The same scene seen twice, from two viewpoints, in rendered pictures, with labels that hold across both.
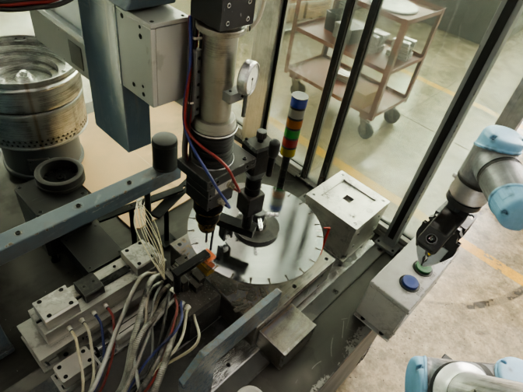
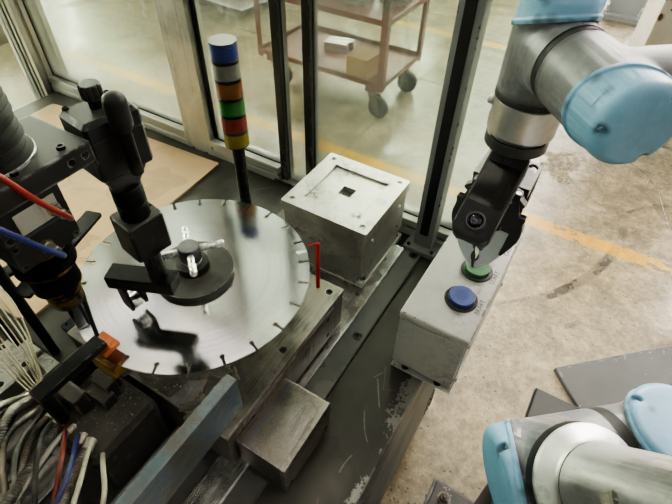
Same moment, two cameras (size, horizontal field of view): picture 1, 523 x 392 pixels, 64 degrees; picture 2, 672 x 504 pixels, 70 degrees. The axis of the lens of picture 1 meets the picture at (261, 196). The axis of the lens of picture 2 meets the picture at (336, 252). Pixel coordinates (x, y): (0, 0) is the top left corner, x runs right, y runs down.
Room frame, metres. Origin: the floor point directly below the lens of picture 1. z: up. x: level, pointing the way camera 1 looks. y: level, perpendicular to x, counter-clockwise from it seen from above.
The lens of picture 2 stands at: (0.22, -0.15, 1.47)
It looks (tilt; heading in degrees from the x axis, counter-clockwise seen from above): 46 degrees down; 353
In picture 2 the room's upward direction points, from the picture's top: 2 degrees clockwise
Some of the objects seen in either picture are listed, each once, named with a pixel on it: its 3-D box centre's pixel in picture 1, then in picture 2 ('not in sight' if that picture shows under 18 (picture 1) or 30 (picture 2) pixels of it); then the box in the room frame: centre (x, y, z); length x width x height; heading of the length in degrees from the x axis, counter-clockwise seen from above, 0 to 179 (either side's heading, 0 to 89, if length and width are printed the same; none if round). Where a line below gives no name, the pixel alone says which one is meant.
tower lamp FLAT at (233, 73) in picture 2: (296, 110); (226, 68); (1.01, -0.05, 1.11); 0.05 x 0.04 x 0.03; 53
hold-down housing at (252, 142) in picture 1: (254, 174); (122, 178); (0.63, 0.02, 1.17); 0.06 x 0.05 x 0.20; 134
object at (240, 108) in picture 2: (292, 131); (231, 104); (1.01, -0.05, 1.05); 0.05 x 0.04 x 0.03; 53
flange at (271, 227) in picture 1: (257, 224); (193, 266); (0.71, 0.00, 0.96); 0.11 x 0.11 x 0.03
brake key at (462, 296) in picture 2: (409, 283); (461, 299); (0.67, -0.39, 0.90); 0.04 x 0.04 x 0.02
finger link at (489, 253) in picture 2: (439, 253); (495, 240); (0.68, -0.42, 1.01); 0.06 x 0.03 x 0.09; 142
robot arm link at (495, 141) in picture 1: (491, 159); (548, 46); (0.68, -0.41, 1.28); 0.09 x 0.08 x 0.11; 4
